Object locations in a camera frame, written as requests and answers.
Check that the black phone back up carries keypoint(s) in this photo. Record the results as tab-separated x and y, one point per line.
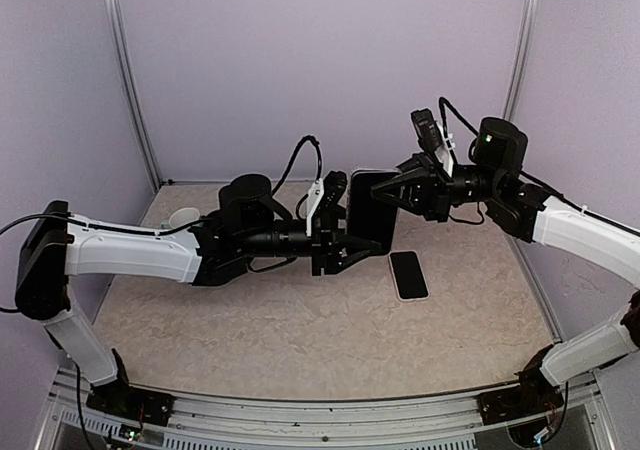
409	274

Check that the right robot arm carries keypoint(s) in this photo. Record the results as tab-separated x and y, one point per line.
531	211

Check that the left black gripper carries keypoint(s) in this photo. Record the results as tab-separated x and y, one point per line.
326	229

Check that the front aluminium rail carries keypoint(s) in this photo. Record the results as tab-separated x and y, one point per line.
451	420

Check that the right aluminium frame post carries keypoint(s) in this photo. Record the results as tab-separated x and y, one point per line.
523	46

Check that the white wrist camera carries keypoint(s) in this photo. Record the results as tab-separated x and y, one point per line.
432	139
314	197

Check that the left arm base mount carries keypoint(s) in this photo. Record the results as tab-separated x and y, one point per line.
140	405

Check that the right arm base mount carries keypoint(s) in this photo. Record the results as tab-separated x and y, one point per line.
514	403

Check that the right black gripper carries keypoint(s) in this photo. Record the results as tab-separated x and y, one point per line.
428	194

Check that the aluminium frame post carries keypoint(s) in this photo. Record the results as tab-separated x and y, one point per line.
523	46
118	31

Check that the clear magsafe phone case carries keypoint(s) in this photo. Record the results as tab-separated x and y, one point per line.
351	205

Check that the light blue white mug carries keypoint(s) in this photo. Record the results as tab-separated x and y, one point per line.
183	216

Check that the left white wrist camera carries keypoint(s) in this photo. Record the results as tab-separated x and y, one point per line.
314	197

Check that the left aluminium frame post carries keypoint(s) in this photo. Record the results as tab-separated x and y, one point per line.
118	31

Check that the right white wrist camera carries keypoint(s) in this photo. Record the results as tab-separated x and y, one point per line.
432	139

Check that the black phone screen up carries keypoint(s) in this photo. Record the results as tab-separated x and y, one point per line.
372	210

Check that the pink phone case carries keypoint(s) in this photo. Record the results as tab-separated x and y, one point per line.
412	299

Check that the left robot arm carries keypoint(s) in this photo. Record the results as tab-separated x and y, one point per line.
206	251

